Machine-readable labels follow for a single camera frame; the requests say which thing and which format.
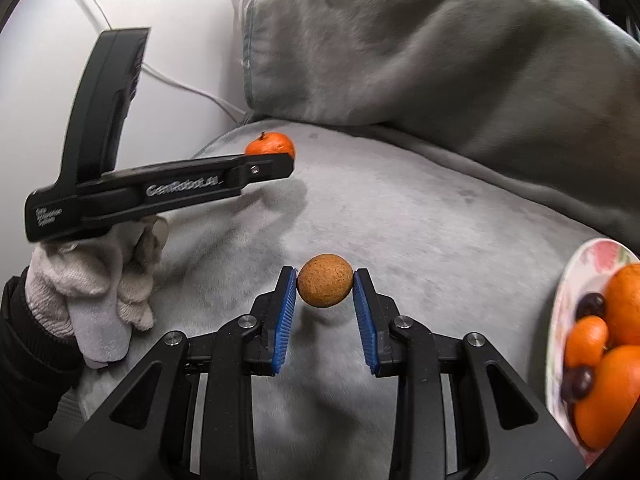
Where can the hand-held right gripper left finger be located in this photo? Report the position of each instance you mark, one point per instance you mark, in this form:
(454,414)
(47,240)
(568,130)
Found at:
(285,320)

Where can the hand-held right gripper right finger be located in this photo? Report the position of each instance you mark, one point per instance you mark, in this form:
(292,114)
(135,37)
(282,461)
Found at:
(365,325)

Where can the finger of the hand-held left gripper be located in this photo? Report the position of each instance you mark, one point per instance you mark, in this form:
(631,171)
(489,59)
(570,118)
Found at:
(270,166)

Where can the round tangerine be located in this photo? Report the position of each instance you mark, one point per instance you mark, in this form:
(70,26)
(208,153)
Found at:
(270,145)

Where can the brown longan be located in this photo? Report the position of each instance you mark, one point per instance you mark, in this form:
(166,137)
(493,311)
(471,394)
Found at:
(325,280)

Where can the floral white plate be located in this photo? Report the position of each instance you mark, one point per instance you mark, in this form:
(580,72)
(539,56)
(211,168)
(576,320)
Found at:
(565,290)

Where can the dark grape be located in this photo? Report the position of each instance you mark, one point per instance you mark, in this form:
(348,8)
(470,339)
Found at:
(590,306)
(577,384)

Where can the small oval kumquat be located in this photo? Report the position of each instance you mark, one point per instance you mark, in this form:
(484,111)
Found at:
(587,340)

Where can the large smooth orange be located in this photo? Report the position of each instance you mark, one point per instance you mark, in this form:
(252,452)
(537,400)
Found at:
(610,395)

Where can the person's left forearm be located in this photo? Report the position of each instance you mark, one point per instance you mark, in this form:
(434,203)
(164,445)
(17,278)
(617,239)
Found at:
(30,360)

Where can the person's left hand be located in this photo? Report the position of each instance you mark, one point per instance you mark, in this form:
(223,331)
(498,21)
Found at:
(90,280)

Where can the grey plush bed cover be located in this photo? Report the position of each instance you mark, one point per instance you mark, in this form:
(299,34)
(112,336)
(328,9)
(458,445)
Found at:
(400,210)

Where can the grey blanket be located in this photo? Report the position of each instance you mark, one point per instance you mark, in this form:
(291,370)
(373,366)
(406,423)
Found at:
(425,60)

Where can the speckled orange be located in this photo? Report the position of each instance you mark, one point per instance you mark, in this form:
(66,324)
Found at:
(627,305)

